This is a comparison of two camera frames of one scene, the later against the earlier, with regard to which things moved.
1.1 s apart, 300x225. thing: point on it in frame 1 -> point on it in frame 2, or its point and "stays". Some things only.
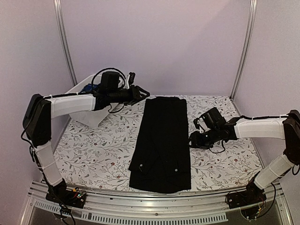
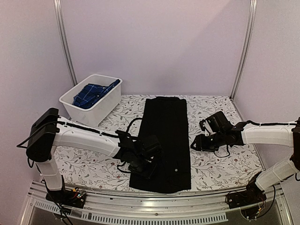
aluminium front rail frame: [164, 208] stays
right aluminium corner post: [251, 27] stays
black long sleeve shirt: [161, 160] stays
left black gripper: [136, 97] -> [149, 174]
